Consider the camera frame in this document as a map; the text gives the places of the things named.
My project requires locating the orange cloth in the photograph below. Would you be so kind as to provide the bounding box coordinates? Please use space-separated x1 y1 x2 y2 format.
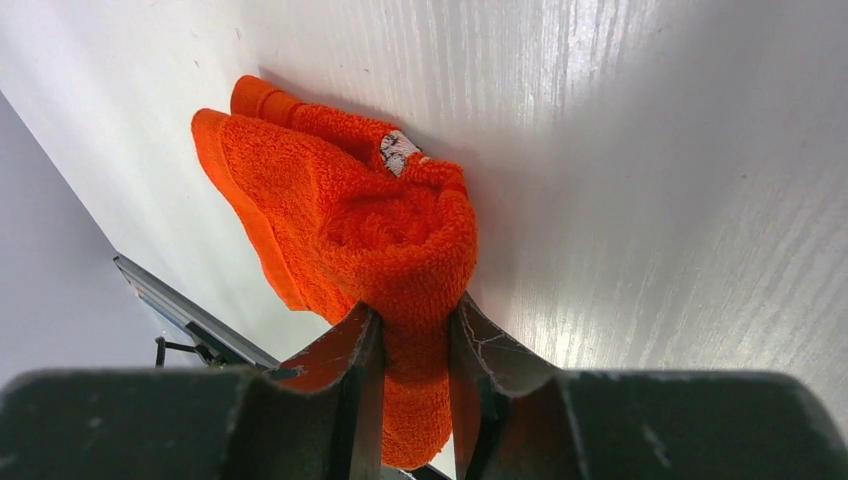
191 75 478 470

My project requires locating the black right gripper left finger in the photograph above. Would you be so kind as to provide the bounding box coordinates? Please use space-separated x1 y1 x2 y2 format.
1 304 383 479

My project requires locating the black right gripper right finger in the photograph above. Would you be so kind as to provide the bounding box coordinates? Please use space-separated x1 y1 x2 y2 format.
449 296 847 479

